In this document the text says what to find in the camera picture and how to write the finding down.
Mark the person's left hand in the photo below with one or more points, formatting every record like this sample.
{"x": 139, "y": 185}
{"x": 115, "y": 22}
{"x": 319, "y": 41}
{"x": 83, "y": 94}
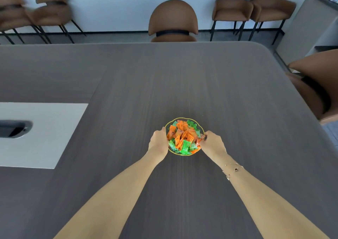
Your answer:
{"x": 158, "y": 143}

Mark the person's right hand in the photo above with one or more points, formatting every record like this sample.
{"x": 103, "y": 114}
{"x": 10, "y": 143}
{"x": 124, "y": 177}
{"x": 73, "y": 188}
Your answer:
{"x": 214, "y": 145}

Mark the clear glass bowl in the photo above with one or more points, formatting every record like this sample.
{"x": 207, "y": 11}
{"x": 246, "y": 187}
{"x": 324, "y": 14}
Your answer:
{"x": 182, "y": 155}

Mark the pile of orange green candies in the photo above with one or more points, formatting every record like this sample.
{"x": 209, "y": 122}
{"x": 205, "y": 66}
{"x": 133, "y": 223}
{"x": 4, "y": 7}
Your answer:
{"x": 184, "y": 137}

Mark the person's left forearm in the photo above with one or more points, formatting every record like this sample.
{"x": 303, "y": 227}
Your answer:
{"x": 113, "y": 202}

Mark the person's right forearm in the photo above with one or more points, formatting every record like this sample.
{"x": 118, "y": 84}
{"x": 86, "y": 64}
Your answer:
{"x": 269, "y": 207}

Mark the dark wooden table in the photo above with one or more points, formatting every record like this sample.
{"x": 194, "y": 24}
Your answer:
{"x": 184, "y": 83}

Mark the brown padded chair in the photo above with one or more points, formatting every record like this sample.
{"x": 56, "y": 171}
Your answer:
{"x": 51, "y": 13}
{"x": 173, "y": 15}
{"x": 231, "y": 7}
{"x": 317, "y": 88}
{"x": 13, "y": 14}
{"x": 274, "y": 7}

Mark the grey sideboard cabinet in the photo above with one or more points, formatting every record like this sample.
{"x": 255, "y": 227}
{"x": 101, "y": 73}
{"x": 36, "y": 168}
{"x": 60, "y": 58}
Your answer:
{"x": 301, "y": 30}

